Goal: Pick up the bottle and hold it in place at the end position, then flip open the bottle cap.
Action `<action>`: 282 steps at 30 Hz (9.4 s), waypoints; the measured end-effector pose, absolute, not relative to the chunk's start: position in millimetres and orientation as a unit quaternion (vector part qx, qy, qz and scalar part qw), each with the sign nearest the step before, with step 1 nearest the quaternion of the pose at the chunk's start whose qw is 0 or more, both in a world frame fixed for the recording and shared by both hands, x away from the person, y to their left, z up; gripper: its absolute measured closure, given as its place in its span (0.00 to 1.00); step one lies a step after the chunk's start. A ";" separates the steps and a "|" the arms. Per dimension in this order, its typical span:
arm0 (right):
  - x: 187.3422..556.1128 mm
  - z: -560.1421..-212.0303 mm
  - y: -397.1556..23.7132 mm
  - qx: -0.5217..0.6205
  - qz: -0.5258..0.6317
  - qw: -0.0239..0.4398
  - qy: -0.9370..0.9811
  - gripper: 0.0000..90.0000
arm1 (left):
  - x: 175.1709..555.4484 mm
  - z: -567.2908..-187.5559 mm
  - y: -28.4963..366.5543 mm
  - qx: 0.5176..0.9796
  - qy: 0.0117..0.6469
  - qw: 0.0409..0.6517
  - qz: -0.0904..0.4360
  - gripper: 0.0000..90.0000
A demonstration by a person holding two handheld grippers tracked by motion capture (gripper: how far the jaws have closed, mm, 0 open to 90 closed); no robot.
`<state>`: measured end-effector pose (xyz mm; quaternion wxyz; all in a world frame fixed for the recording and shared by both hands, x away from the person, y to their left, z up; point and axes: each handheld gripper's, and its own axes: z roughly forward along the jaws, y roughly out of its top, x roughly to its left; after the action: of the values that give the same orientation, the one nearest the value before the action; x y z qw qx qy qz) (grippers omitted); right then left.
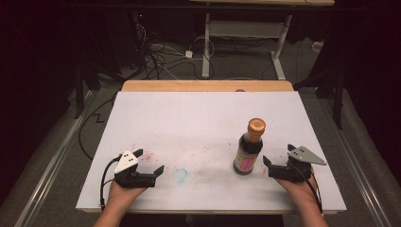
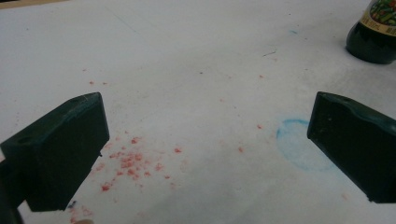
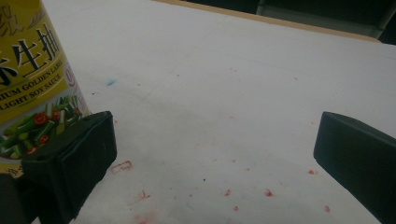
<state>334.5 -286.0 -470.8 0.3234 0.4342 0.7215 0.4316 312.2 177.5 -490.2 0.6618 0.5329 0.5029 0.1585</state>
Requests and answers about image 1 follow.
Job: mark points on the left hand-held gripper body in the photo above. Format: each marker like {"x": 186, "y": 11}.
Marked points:
{"x": 132, "y": 176}

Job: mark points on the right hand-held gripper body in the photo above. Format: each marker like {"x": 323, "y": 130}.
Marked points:
{"x": 296, "y": 167}

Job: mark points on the person's left hand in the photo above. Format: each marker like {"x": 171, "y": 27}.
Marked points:
{"x": 124, "y": 194}

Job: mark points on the person's right hand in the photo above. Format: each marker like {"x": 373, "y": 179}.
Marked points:
{"x": 298, "y": 189}

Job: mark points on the dark sauce bottle copper cap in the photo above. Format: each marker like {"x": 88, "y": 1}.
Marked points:
{"x": 249, "y": 151}

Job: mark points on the white table cover board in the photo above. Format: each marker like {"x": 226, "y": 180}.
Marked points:
{"x": 201, "y": 126}

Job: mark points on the black stand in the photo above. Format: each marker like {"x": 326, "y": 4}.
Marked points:
{"x": 337, "y": 94}
{"x": 82, "y": 85}

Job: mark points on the wooden table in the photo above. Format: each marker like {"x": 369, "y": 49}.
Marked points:
{"x": 205, "y": 85}

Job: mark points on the white power adapter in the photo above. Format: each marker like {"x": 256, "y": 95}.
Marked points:
{"x": 188, "y": 54}

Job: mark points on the metal floor rail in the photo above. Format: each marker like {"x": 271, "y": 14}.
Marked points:
{"x": 359, "y": 164}
{"x": 47, "y": 170}

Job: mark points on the white metal desk frame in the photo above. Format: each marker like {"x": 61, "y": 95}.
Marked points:
{"x": 206, "y": 47}

